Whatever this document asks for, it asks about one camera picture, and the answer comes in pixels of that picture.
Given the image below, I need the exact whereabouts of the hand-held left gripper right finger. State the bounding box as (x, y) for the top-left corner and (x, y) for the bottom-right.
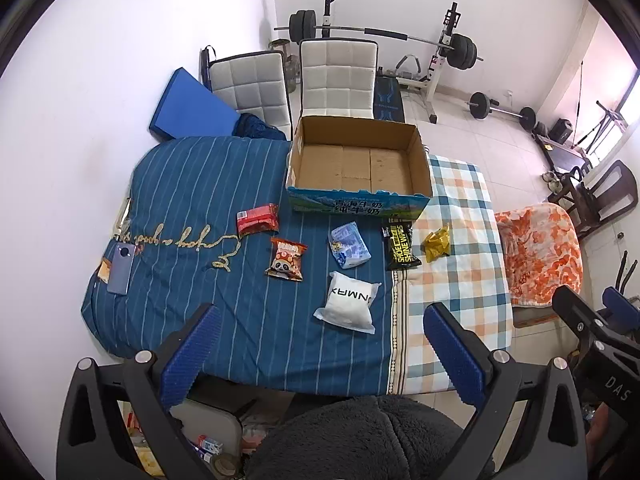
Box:
(423, 302), (588, 480)

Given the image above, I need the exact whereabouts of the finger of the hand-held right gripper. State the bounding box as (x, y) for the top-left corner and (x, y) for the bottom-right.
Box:
(602, 287), (640, 342)
(552, 285), (615, 357)

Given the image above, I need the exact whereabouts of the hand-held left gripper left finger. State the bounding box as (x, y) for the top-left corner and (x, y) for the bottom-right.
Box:
(56, 303), (223, 480)

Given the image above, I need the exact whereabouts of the yellow crinkled packet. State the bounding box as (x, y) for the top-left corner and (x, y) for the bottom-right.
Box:
(421, 223), (452, 263)

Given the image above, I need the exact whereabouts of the white soft packet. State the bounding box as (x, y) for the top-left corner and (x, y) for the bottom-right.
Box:
(313, 271), (383, 335)

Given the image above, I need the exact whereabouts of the black and yellow wipes packet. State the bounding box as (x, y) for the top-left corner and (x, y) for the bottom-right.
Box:
(381, 218), (422, 272)

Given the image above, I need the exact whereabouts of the panda print snack packet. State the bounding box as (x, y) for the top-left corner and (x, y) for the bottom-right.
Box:
(264, 237), (307, 282)

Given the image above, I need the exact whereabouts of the red snack packet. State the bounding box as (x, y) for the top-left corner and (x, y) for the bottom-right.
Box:
(236, 203), (280, 237)

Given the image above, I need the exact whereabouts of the blue and white packet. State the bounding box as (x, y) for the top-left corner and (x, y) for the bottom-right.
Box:
(328, 221), (373, 270)

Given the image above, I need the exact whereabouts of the cardboard box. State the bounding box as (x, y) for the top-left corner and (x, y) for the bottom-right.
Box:
(285, 115), (434, 221)

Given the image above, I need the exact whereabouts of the person's right hand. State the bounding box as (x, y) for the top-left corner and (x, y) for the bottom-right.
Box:
(585, 405), (612, 466)

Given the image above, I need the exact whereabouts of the small blue and white carton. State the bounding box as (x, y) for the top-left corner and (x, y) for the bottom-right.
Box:
(190, 435), (224, 462)

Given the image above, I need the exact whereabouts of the dark wooden chair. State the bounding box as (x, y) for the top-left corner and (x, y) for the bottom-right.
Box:
(547, 160), (640, 241)

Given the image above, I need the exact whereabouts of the blue smartphone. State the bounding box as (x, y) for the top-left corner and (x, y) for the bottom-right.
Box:
(107, 243), (135, 295)

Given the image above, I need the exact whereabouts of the roll of tape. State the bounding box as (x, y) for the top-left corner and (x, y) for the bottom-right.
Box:
(212, 454), (239, 479)

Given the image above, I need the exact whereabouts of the dark fluffy clothing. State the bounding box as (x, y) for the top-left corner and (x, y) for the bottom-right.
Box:
(245, 395), (463, 480)

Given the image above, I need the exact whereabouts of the black tripod stand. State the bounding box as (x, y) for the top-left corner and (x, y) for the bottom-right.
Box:
(575, 60), (632, 157)

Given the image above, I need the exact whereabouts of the short barbell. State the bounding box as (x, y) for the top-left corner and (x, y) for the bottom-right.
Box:
(469, 91), (537, 132)

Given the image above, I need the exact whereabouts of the dark blue cloth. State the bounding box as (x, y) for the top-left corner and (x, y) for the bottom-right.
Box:
(231, 112), (289, 142)

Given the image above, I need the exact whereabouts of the blue foam mat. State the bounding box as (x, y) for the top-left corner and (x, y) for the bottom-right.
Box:
(149, 69), (242, 140)

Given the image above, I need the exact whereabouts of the white padded chair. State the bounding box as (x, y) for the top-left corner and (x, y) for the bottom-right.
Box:
(299, 38), (378, 121)
(207, 51), (294, 141)

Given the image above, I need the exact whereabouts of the white weight rack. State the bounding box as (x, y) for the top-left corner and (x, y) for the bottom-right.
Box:
(320, 0), (463, 123)

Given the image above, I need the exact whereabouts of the black folded frame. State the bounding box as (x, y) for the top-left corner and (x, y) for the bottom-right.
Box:
(199, 46), (217, 86)

